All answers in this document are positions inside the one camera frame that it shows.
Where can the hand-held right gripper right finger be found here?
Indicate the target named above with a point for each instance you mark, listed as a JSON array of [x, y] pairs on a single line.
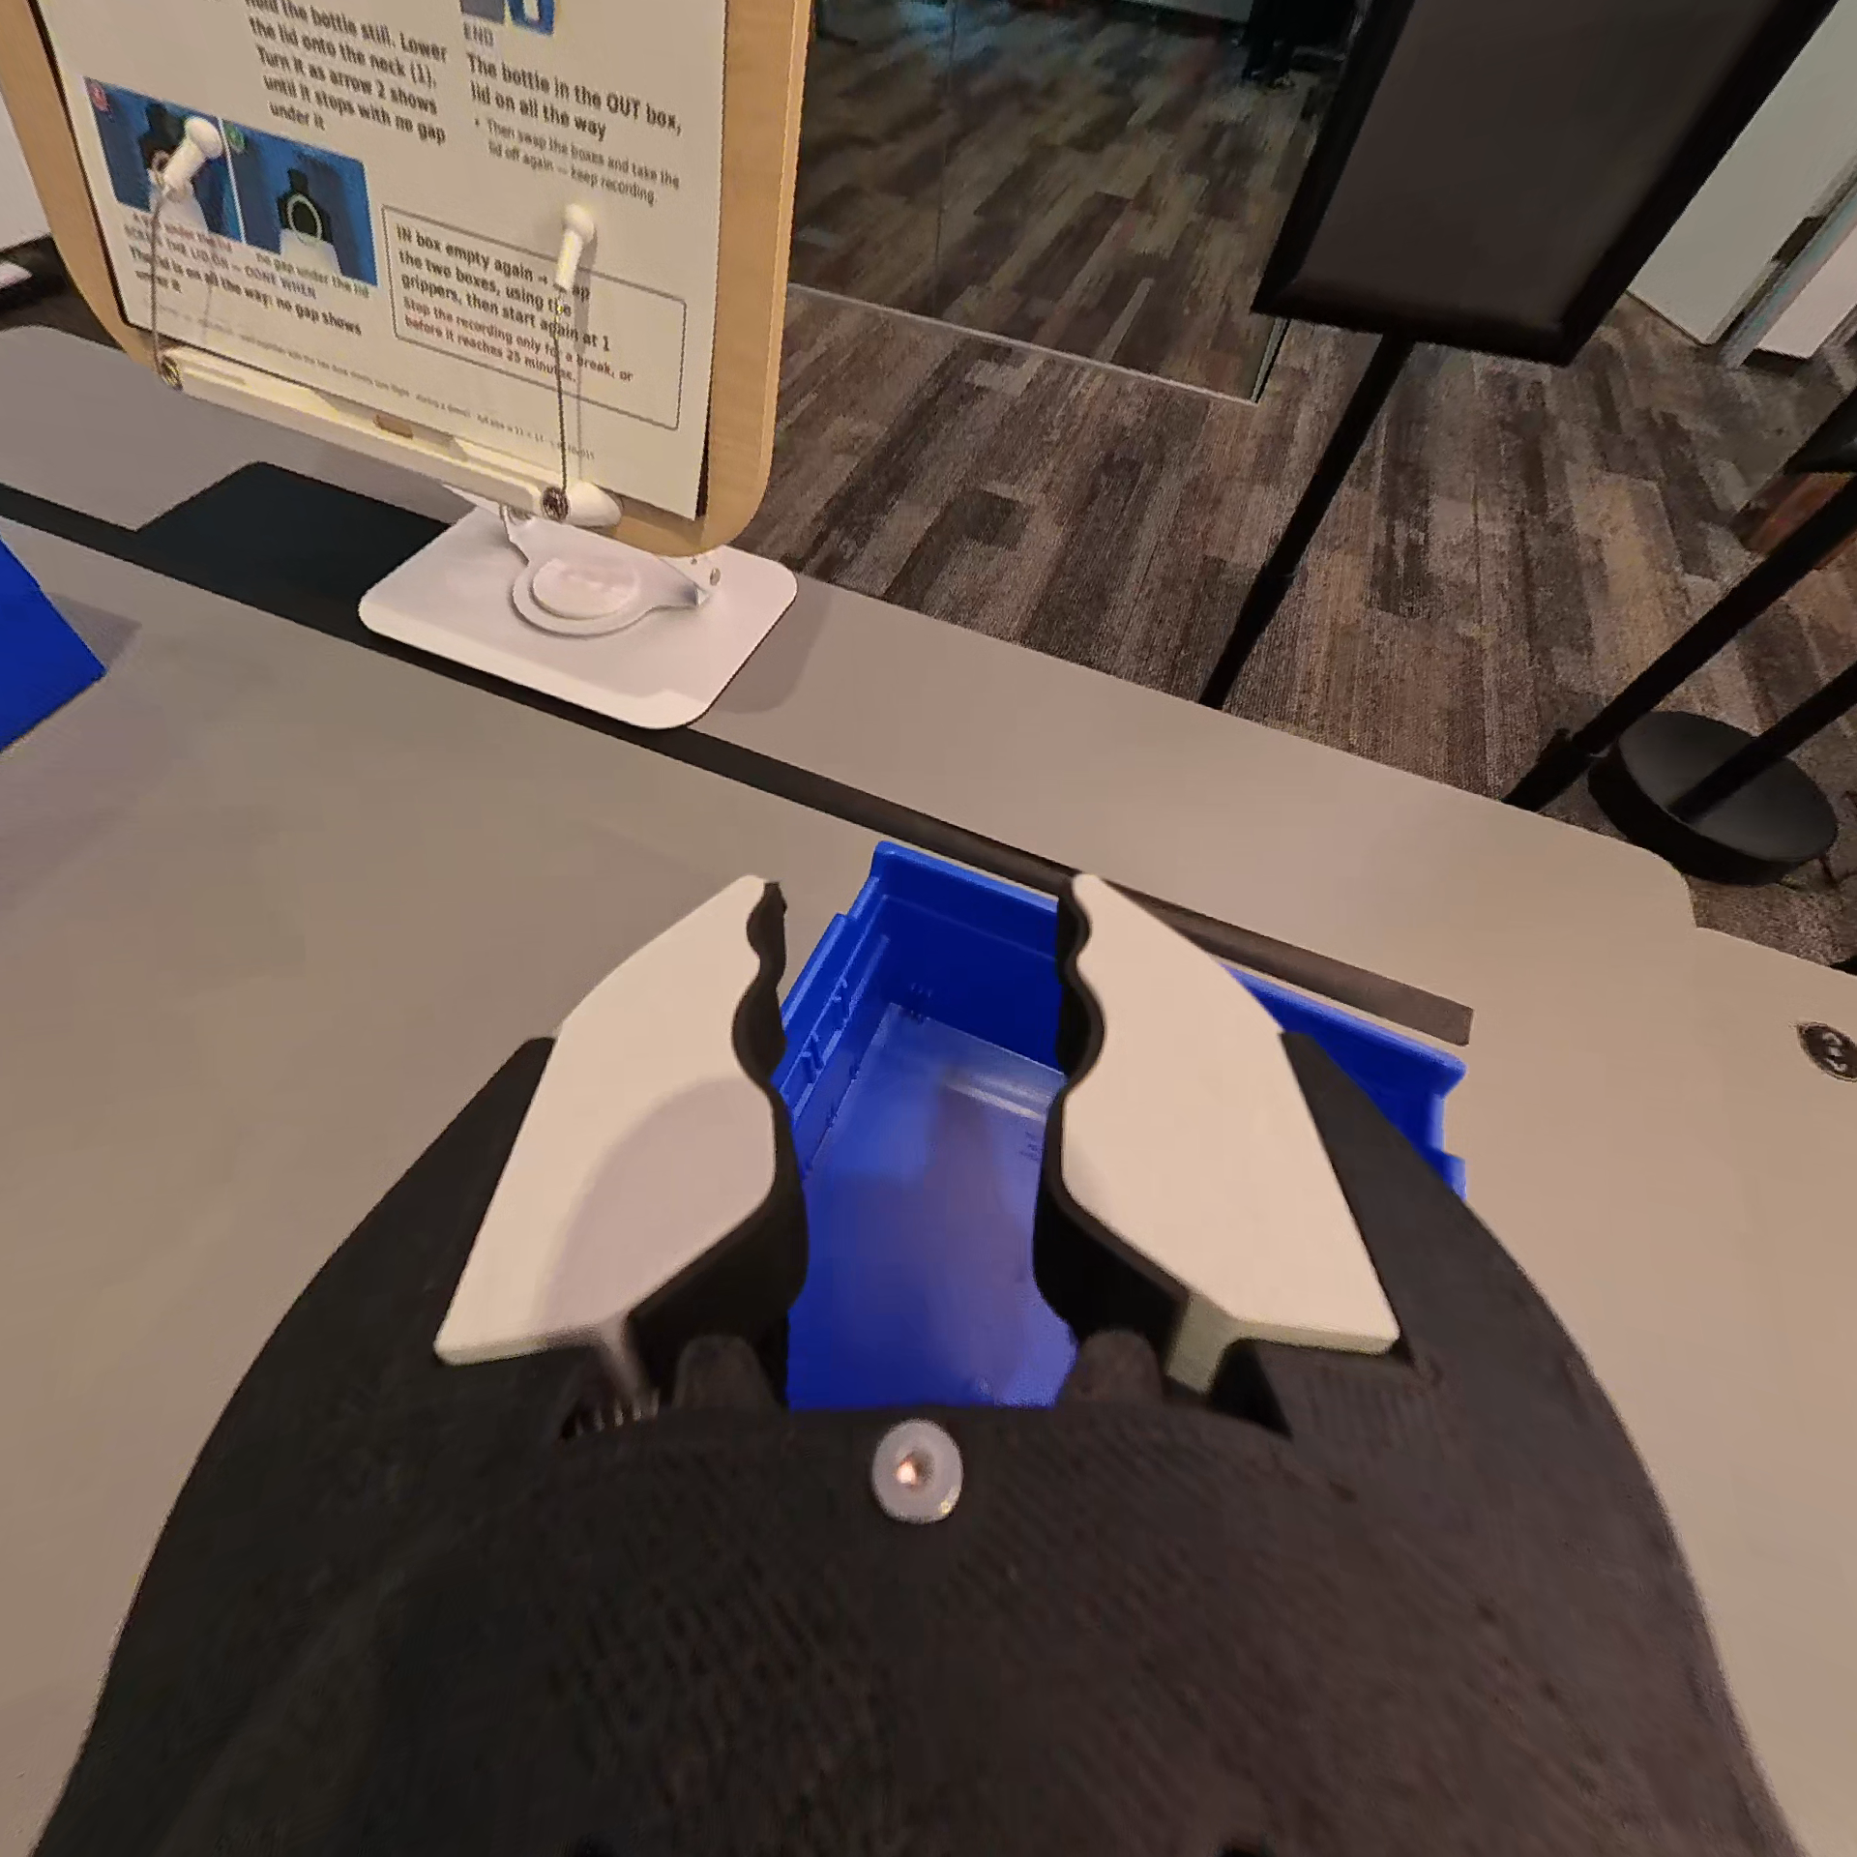
[[1219, 1159]]

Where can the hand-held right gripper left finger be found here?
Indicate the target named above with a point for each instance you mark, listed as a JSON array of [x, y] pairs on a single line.
[[625, 1159]]

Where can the blue plastic bin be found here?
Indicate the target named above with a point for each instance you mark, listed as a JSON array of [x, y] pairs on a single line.
[[928, 1235], [36, 651]]

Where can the black framed sign stand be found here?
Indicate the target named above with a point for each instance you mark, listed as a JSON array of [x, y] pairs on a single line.
[[1524, 146], [1713, 796]]

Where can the round desk grommet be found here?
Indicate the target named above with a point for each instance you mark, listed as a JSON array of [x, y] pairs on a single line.
[[1829, 1054]]

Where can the instruction board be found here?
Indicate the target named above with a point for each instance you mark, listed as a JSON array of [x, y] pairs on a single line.
[[437, 218]]

